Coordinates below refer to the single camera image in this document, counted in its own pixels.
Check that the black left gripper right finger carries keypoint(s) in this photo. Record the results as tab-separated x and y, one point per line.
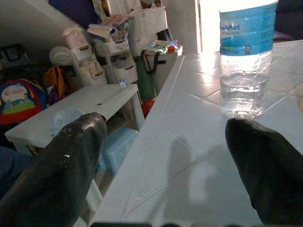
267	165

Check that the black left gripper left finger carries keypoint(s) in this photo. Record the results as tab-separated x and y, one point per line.
56	170

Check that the clear water bottle blue label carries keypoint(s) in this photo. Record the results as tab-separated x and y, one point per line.
246	61

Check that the clear plastic bag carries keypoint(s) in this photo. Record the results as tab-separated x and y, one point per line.
62	120

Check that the light blue plastic stool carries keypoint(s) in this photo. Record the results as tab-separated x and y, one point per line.
118	149

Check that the small white low table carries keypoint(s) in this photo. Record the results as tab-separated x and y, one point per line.
78	106

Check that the colourful children's backpack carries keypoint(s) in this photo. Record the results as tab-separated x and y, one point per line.
20	100

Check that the orange bag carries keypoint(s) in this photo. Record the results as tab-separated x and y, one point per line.
58	81

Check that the small white blue carton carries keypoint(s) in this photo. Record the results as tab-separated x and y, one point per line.
123	83

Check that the white tiered storage cart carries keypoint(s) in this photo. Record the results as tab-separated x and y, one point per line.
104	59

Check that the green cylindrical bin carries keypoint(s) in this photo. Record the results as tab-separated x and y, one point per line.
145	78

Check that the white rice cooker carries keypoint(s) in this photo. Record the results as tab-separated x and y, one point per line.
74	36

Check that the stack of papers and books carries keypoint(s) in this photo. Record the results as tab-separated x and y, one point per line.
107	26

